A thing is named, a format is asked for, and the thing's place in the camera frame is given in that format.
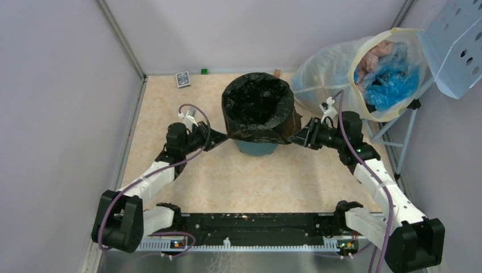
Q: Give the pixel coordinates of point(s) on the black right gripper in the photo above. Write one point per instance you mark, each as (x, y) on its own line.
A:
(300, 137)

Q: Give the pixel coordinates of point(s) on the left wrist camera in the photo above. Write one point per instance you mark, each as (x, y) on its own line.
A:
(188, 117)

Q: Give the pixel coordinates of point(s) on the translucent bag of trash bags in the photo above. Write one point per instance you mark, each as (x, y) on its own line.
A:
(332, 68)

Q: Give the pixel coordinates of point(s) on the blue trash bag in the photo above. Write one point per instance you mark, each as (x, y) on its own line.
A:
(395, 79)

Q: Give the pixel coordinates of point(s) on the pink trash bag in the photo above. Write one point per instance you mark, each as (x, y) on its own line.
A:
(369, 62)

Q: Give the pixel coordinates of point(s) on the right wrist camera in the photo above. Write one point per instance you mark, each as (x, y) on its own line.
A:
(328, 109)

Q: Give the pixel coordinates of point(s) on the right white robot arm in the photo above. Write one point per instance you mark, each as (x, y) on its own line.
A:
(407, 239)

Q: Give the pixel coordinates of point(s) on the teal plastic trash bin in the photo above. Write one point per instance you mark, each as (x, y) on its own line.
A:
(255, 149)

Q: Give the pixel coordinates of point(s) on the white cable duct strip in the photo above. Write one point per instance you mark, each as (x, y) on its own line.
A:
(164, 245)

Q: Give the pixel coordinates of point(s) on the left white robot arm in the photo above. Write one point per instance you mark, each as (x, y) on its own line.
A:
(122, 221)

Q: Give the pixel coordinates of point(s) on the black trash bag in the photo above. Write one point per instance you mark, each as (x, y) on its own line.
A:
(259, 108)

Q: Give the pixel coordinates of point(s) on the blue playing card box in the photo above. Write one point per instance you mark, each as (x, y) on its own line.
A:
(183, 79)

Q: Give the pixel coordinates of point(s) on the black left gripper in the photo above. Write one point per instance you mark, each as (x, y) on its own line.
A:
(211, 137)

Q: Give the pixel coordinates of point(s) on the perforated light blue panel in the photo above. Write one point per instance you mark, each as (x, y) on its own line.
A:
(452, 47)

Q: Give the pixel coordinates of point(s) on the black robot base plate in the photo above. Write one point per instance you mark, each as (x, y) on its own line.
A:
(259, 229)

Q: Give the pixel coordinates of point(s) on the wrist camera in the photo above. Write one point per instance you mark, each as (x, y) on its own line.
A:
(328, 109)
(188, 117)

